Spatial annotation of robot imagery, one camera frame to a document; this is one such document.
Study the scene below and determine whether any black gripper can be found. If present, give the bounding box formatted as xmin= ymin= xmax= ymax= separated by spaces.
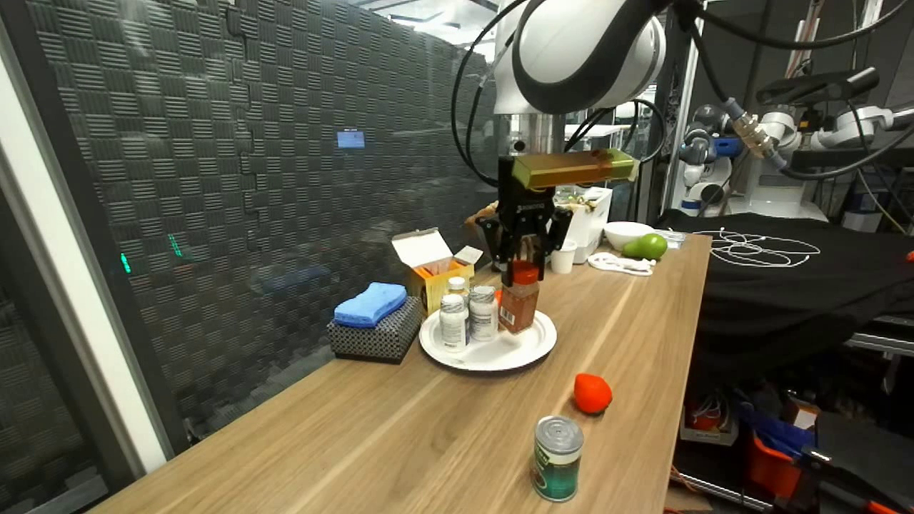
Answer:
xmin=477 ymin=154 xmax=578 ymax=279

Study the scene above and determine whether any spice jar with orange lid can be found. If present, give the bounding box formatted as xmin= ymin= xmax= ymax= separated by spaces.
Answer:
xmin=495 ymin=259 xmax=542 ymax=337

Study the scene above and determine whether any white blue-label pill bottle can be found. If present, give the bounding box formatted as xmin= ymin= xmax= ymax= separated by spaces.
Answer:
xmin=470 ymin=283 xmax=501 ymax=343

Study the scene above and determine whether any white plain-label pill bottle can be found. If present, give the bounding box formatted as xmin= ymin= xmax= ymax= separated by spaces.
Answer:
xmin=438 ymin=290 xmax=471 ymax=351

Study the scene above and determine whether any red toy tomato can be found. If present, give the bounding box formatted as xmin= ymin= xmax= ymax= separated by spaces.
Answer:
xmin=568 ymin=371 xmax=617 ymax=416

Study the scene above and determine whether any green-label tin can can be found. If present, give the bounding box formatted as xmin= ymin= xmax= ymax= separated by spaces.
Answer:
xmin=530 ymin=411 xmax=587 ymax=506

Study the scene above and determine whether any white round plate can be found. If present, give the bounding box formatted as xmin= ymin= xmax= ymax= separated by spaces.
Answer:
xmin=418 ymin=309 xmax=564 ymax=376

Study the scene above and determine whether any open yellow cardboard box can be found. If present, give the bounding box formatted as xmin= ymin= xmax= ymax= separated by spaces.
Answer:
xmin=390 ymin=224 xmax=485 ymax=317

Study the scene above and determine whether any green round pod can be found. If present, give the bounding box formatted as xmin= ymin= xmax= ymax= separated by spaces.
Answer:
xmin=624 ymin=230 xmax=672 ymax=261

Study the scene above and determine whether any blue sponge cloth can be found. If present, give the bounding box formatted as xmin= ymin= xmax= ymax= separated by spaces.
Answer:
xmin=332 ymin=279 xmax=411 ymax=330

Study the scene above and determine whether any white lab equipment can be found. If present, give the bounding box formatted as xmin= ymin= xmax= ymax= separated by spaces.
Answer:
xmin=675 ymin=97 xmax=914 ymax=224

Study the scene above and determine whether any black cloth covered table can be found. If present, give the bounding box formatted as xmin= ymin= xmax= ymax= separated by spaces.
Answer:
xmin=665 ymin=209 xmax=914 ymax=364

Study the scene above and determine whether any red storage bin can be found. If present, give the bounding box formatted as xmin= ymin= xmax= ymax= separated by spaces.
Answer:
xmin=747 ymin=431 xmax=802 ymax=501

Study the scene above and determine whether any white coiled cable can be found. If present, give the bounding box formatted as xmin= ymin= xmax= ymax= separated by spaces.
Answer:
xmin=708 ymin=224 xmax=822 ymax=271

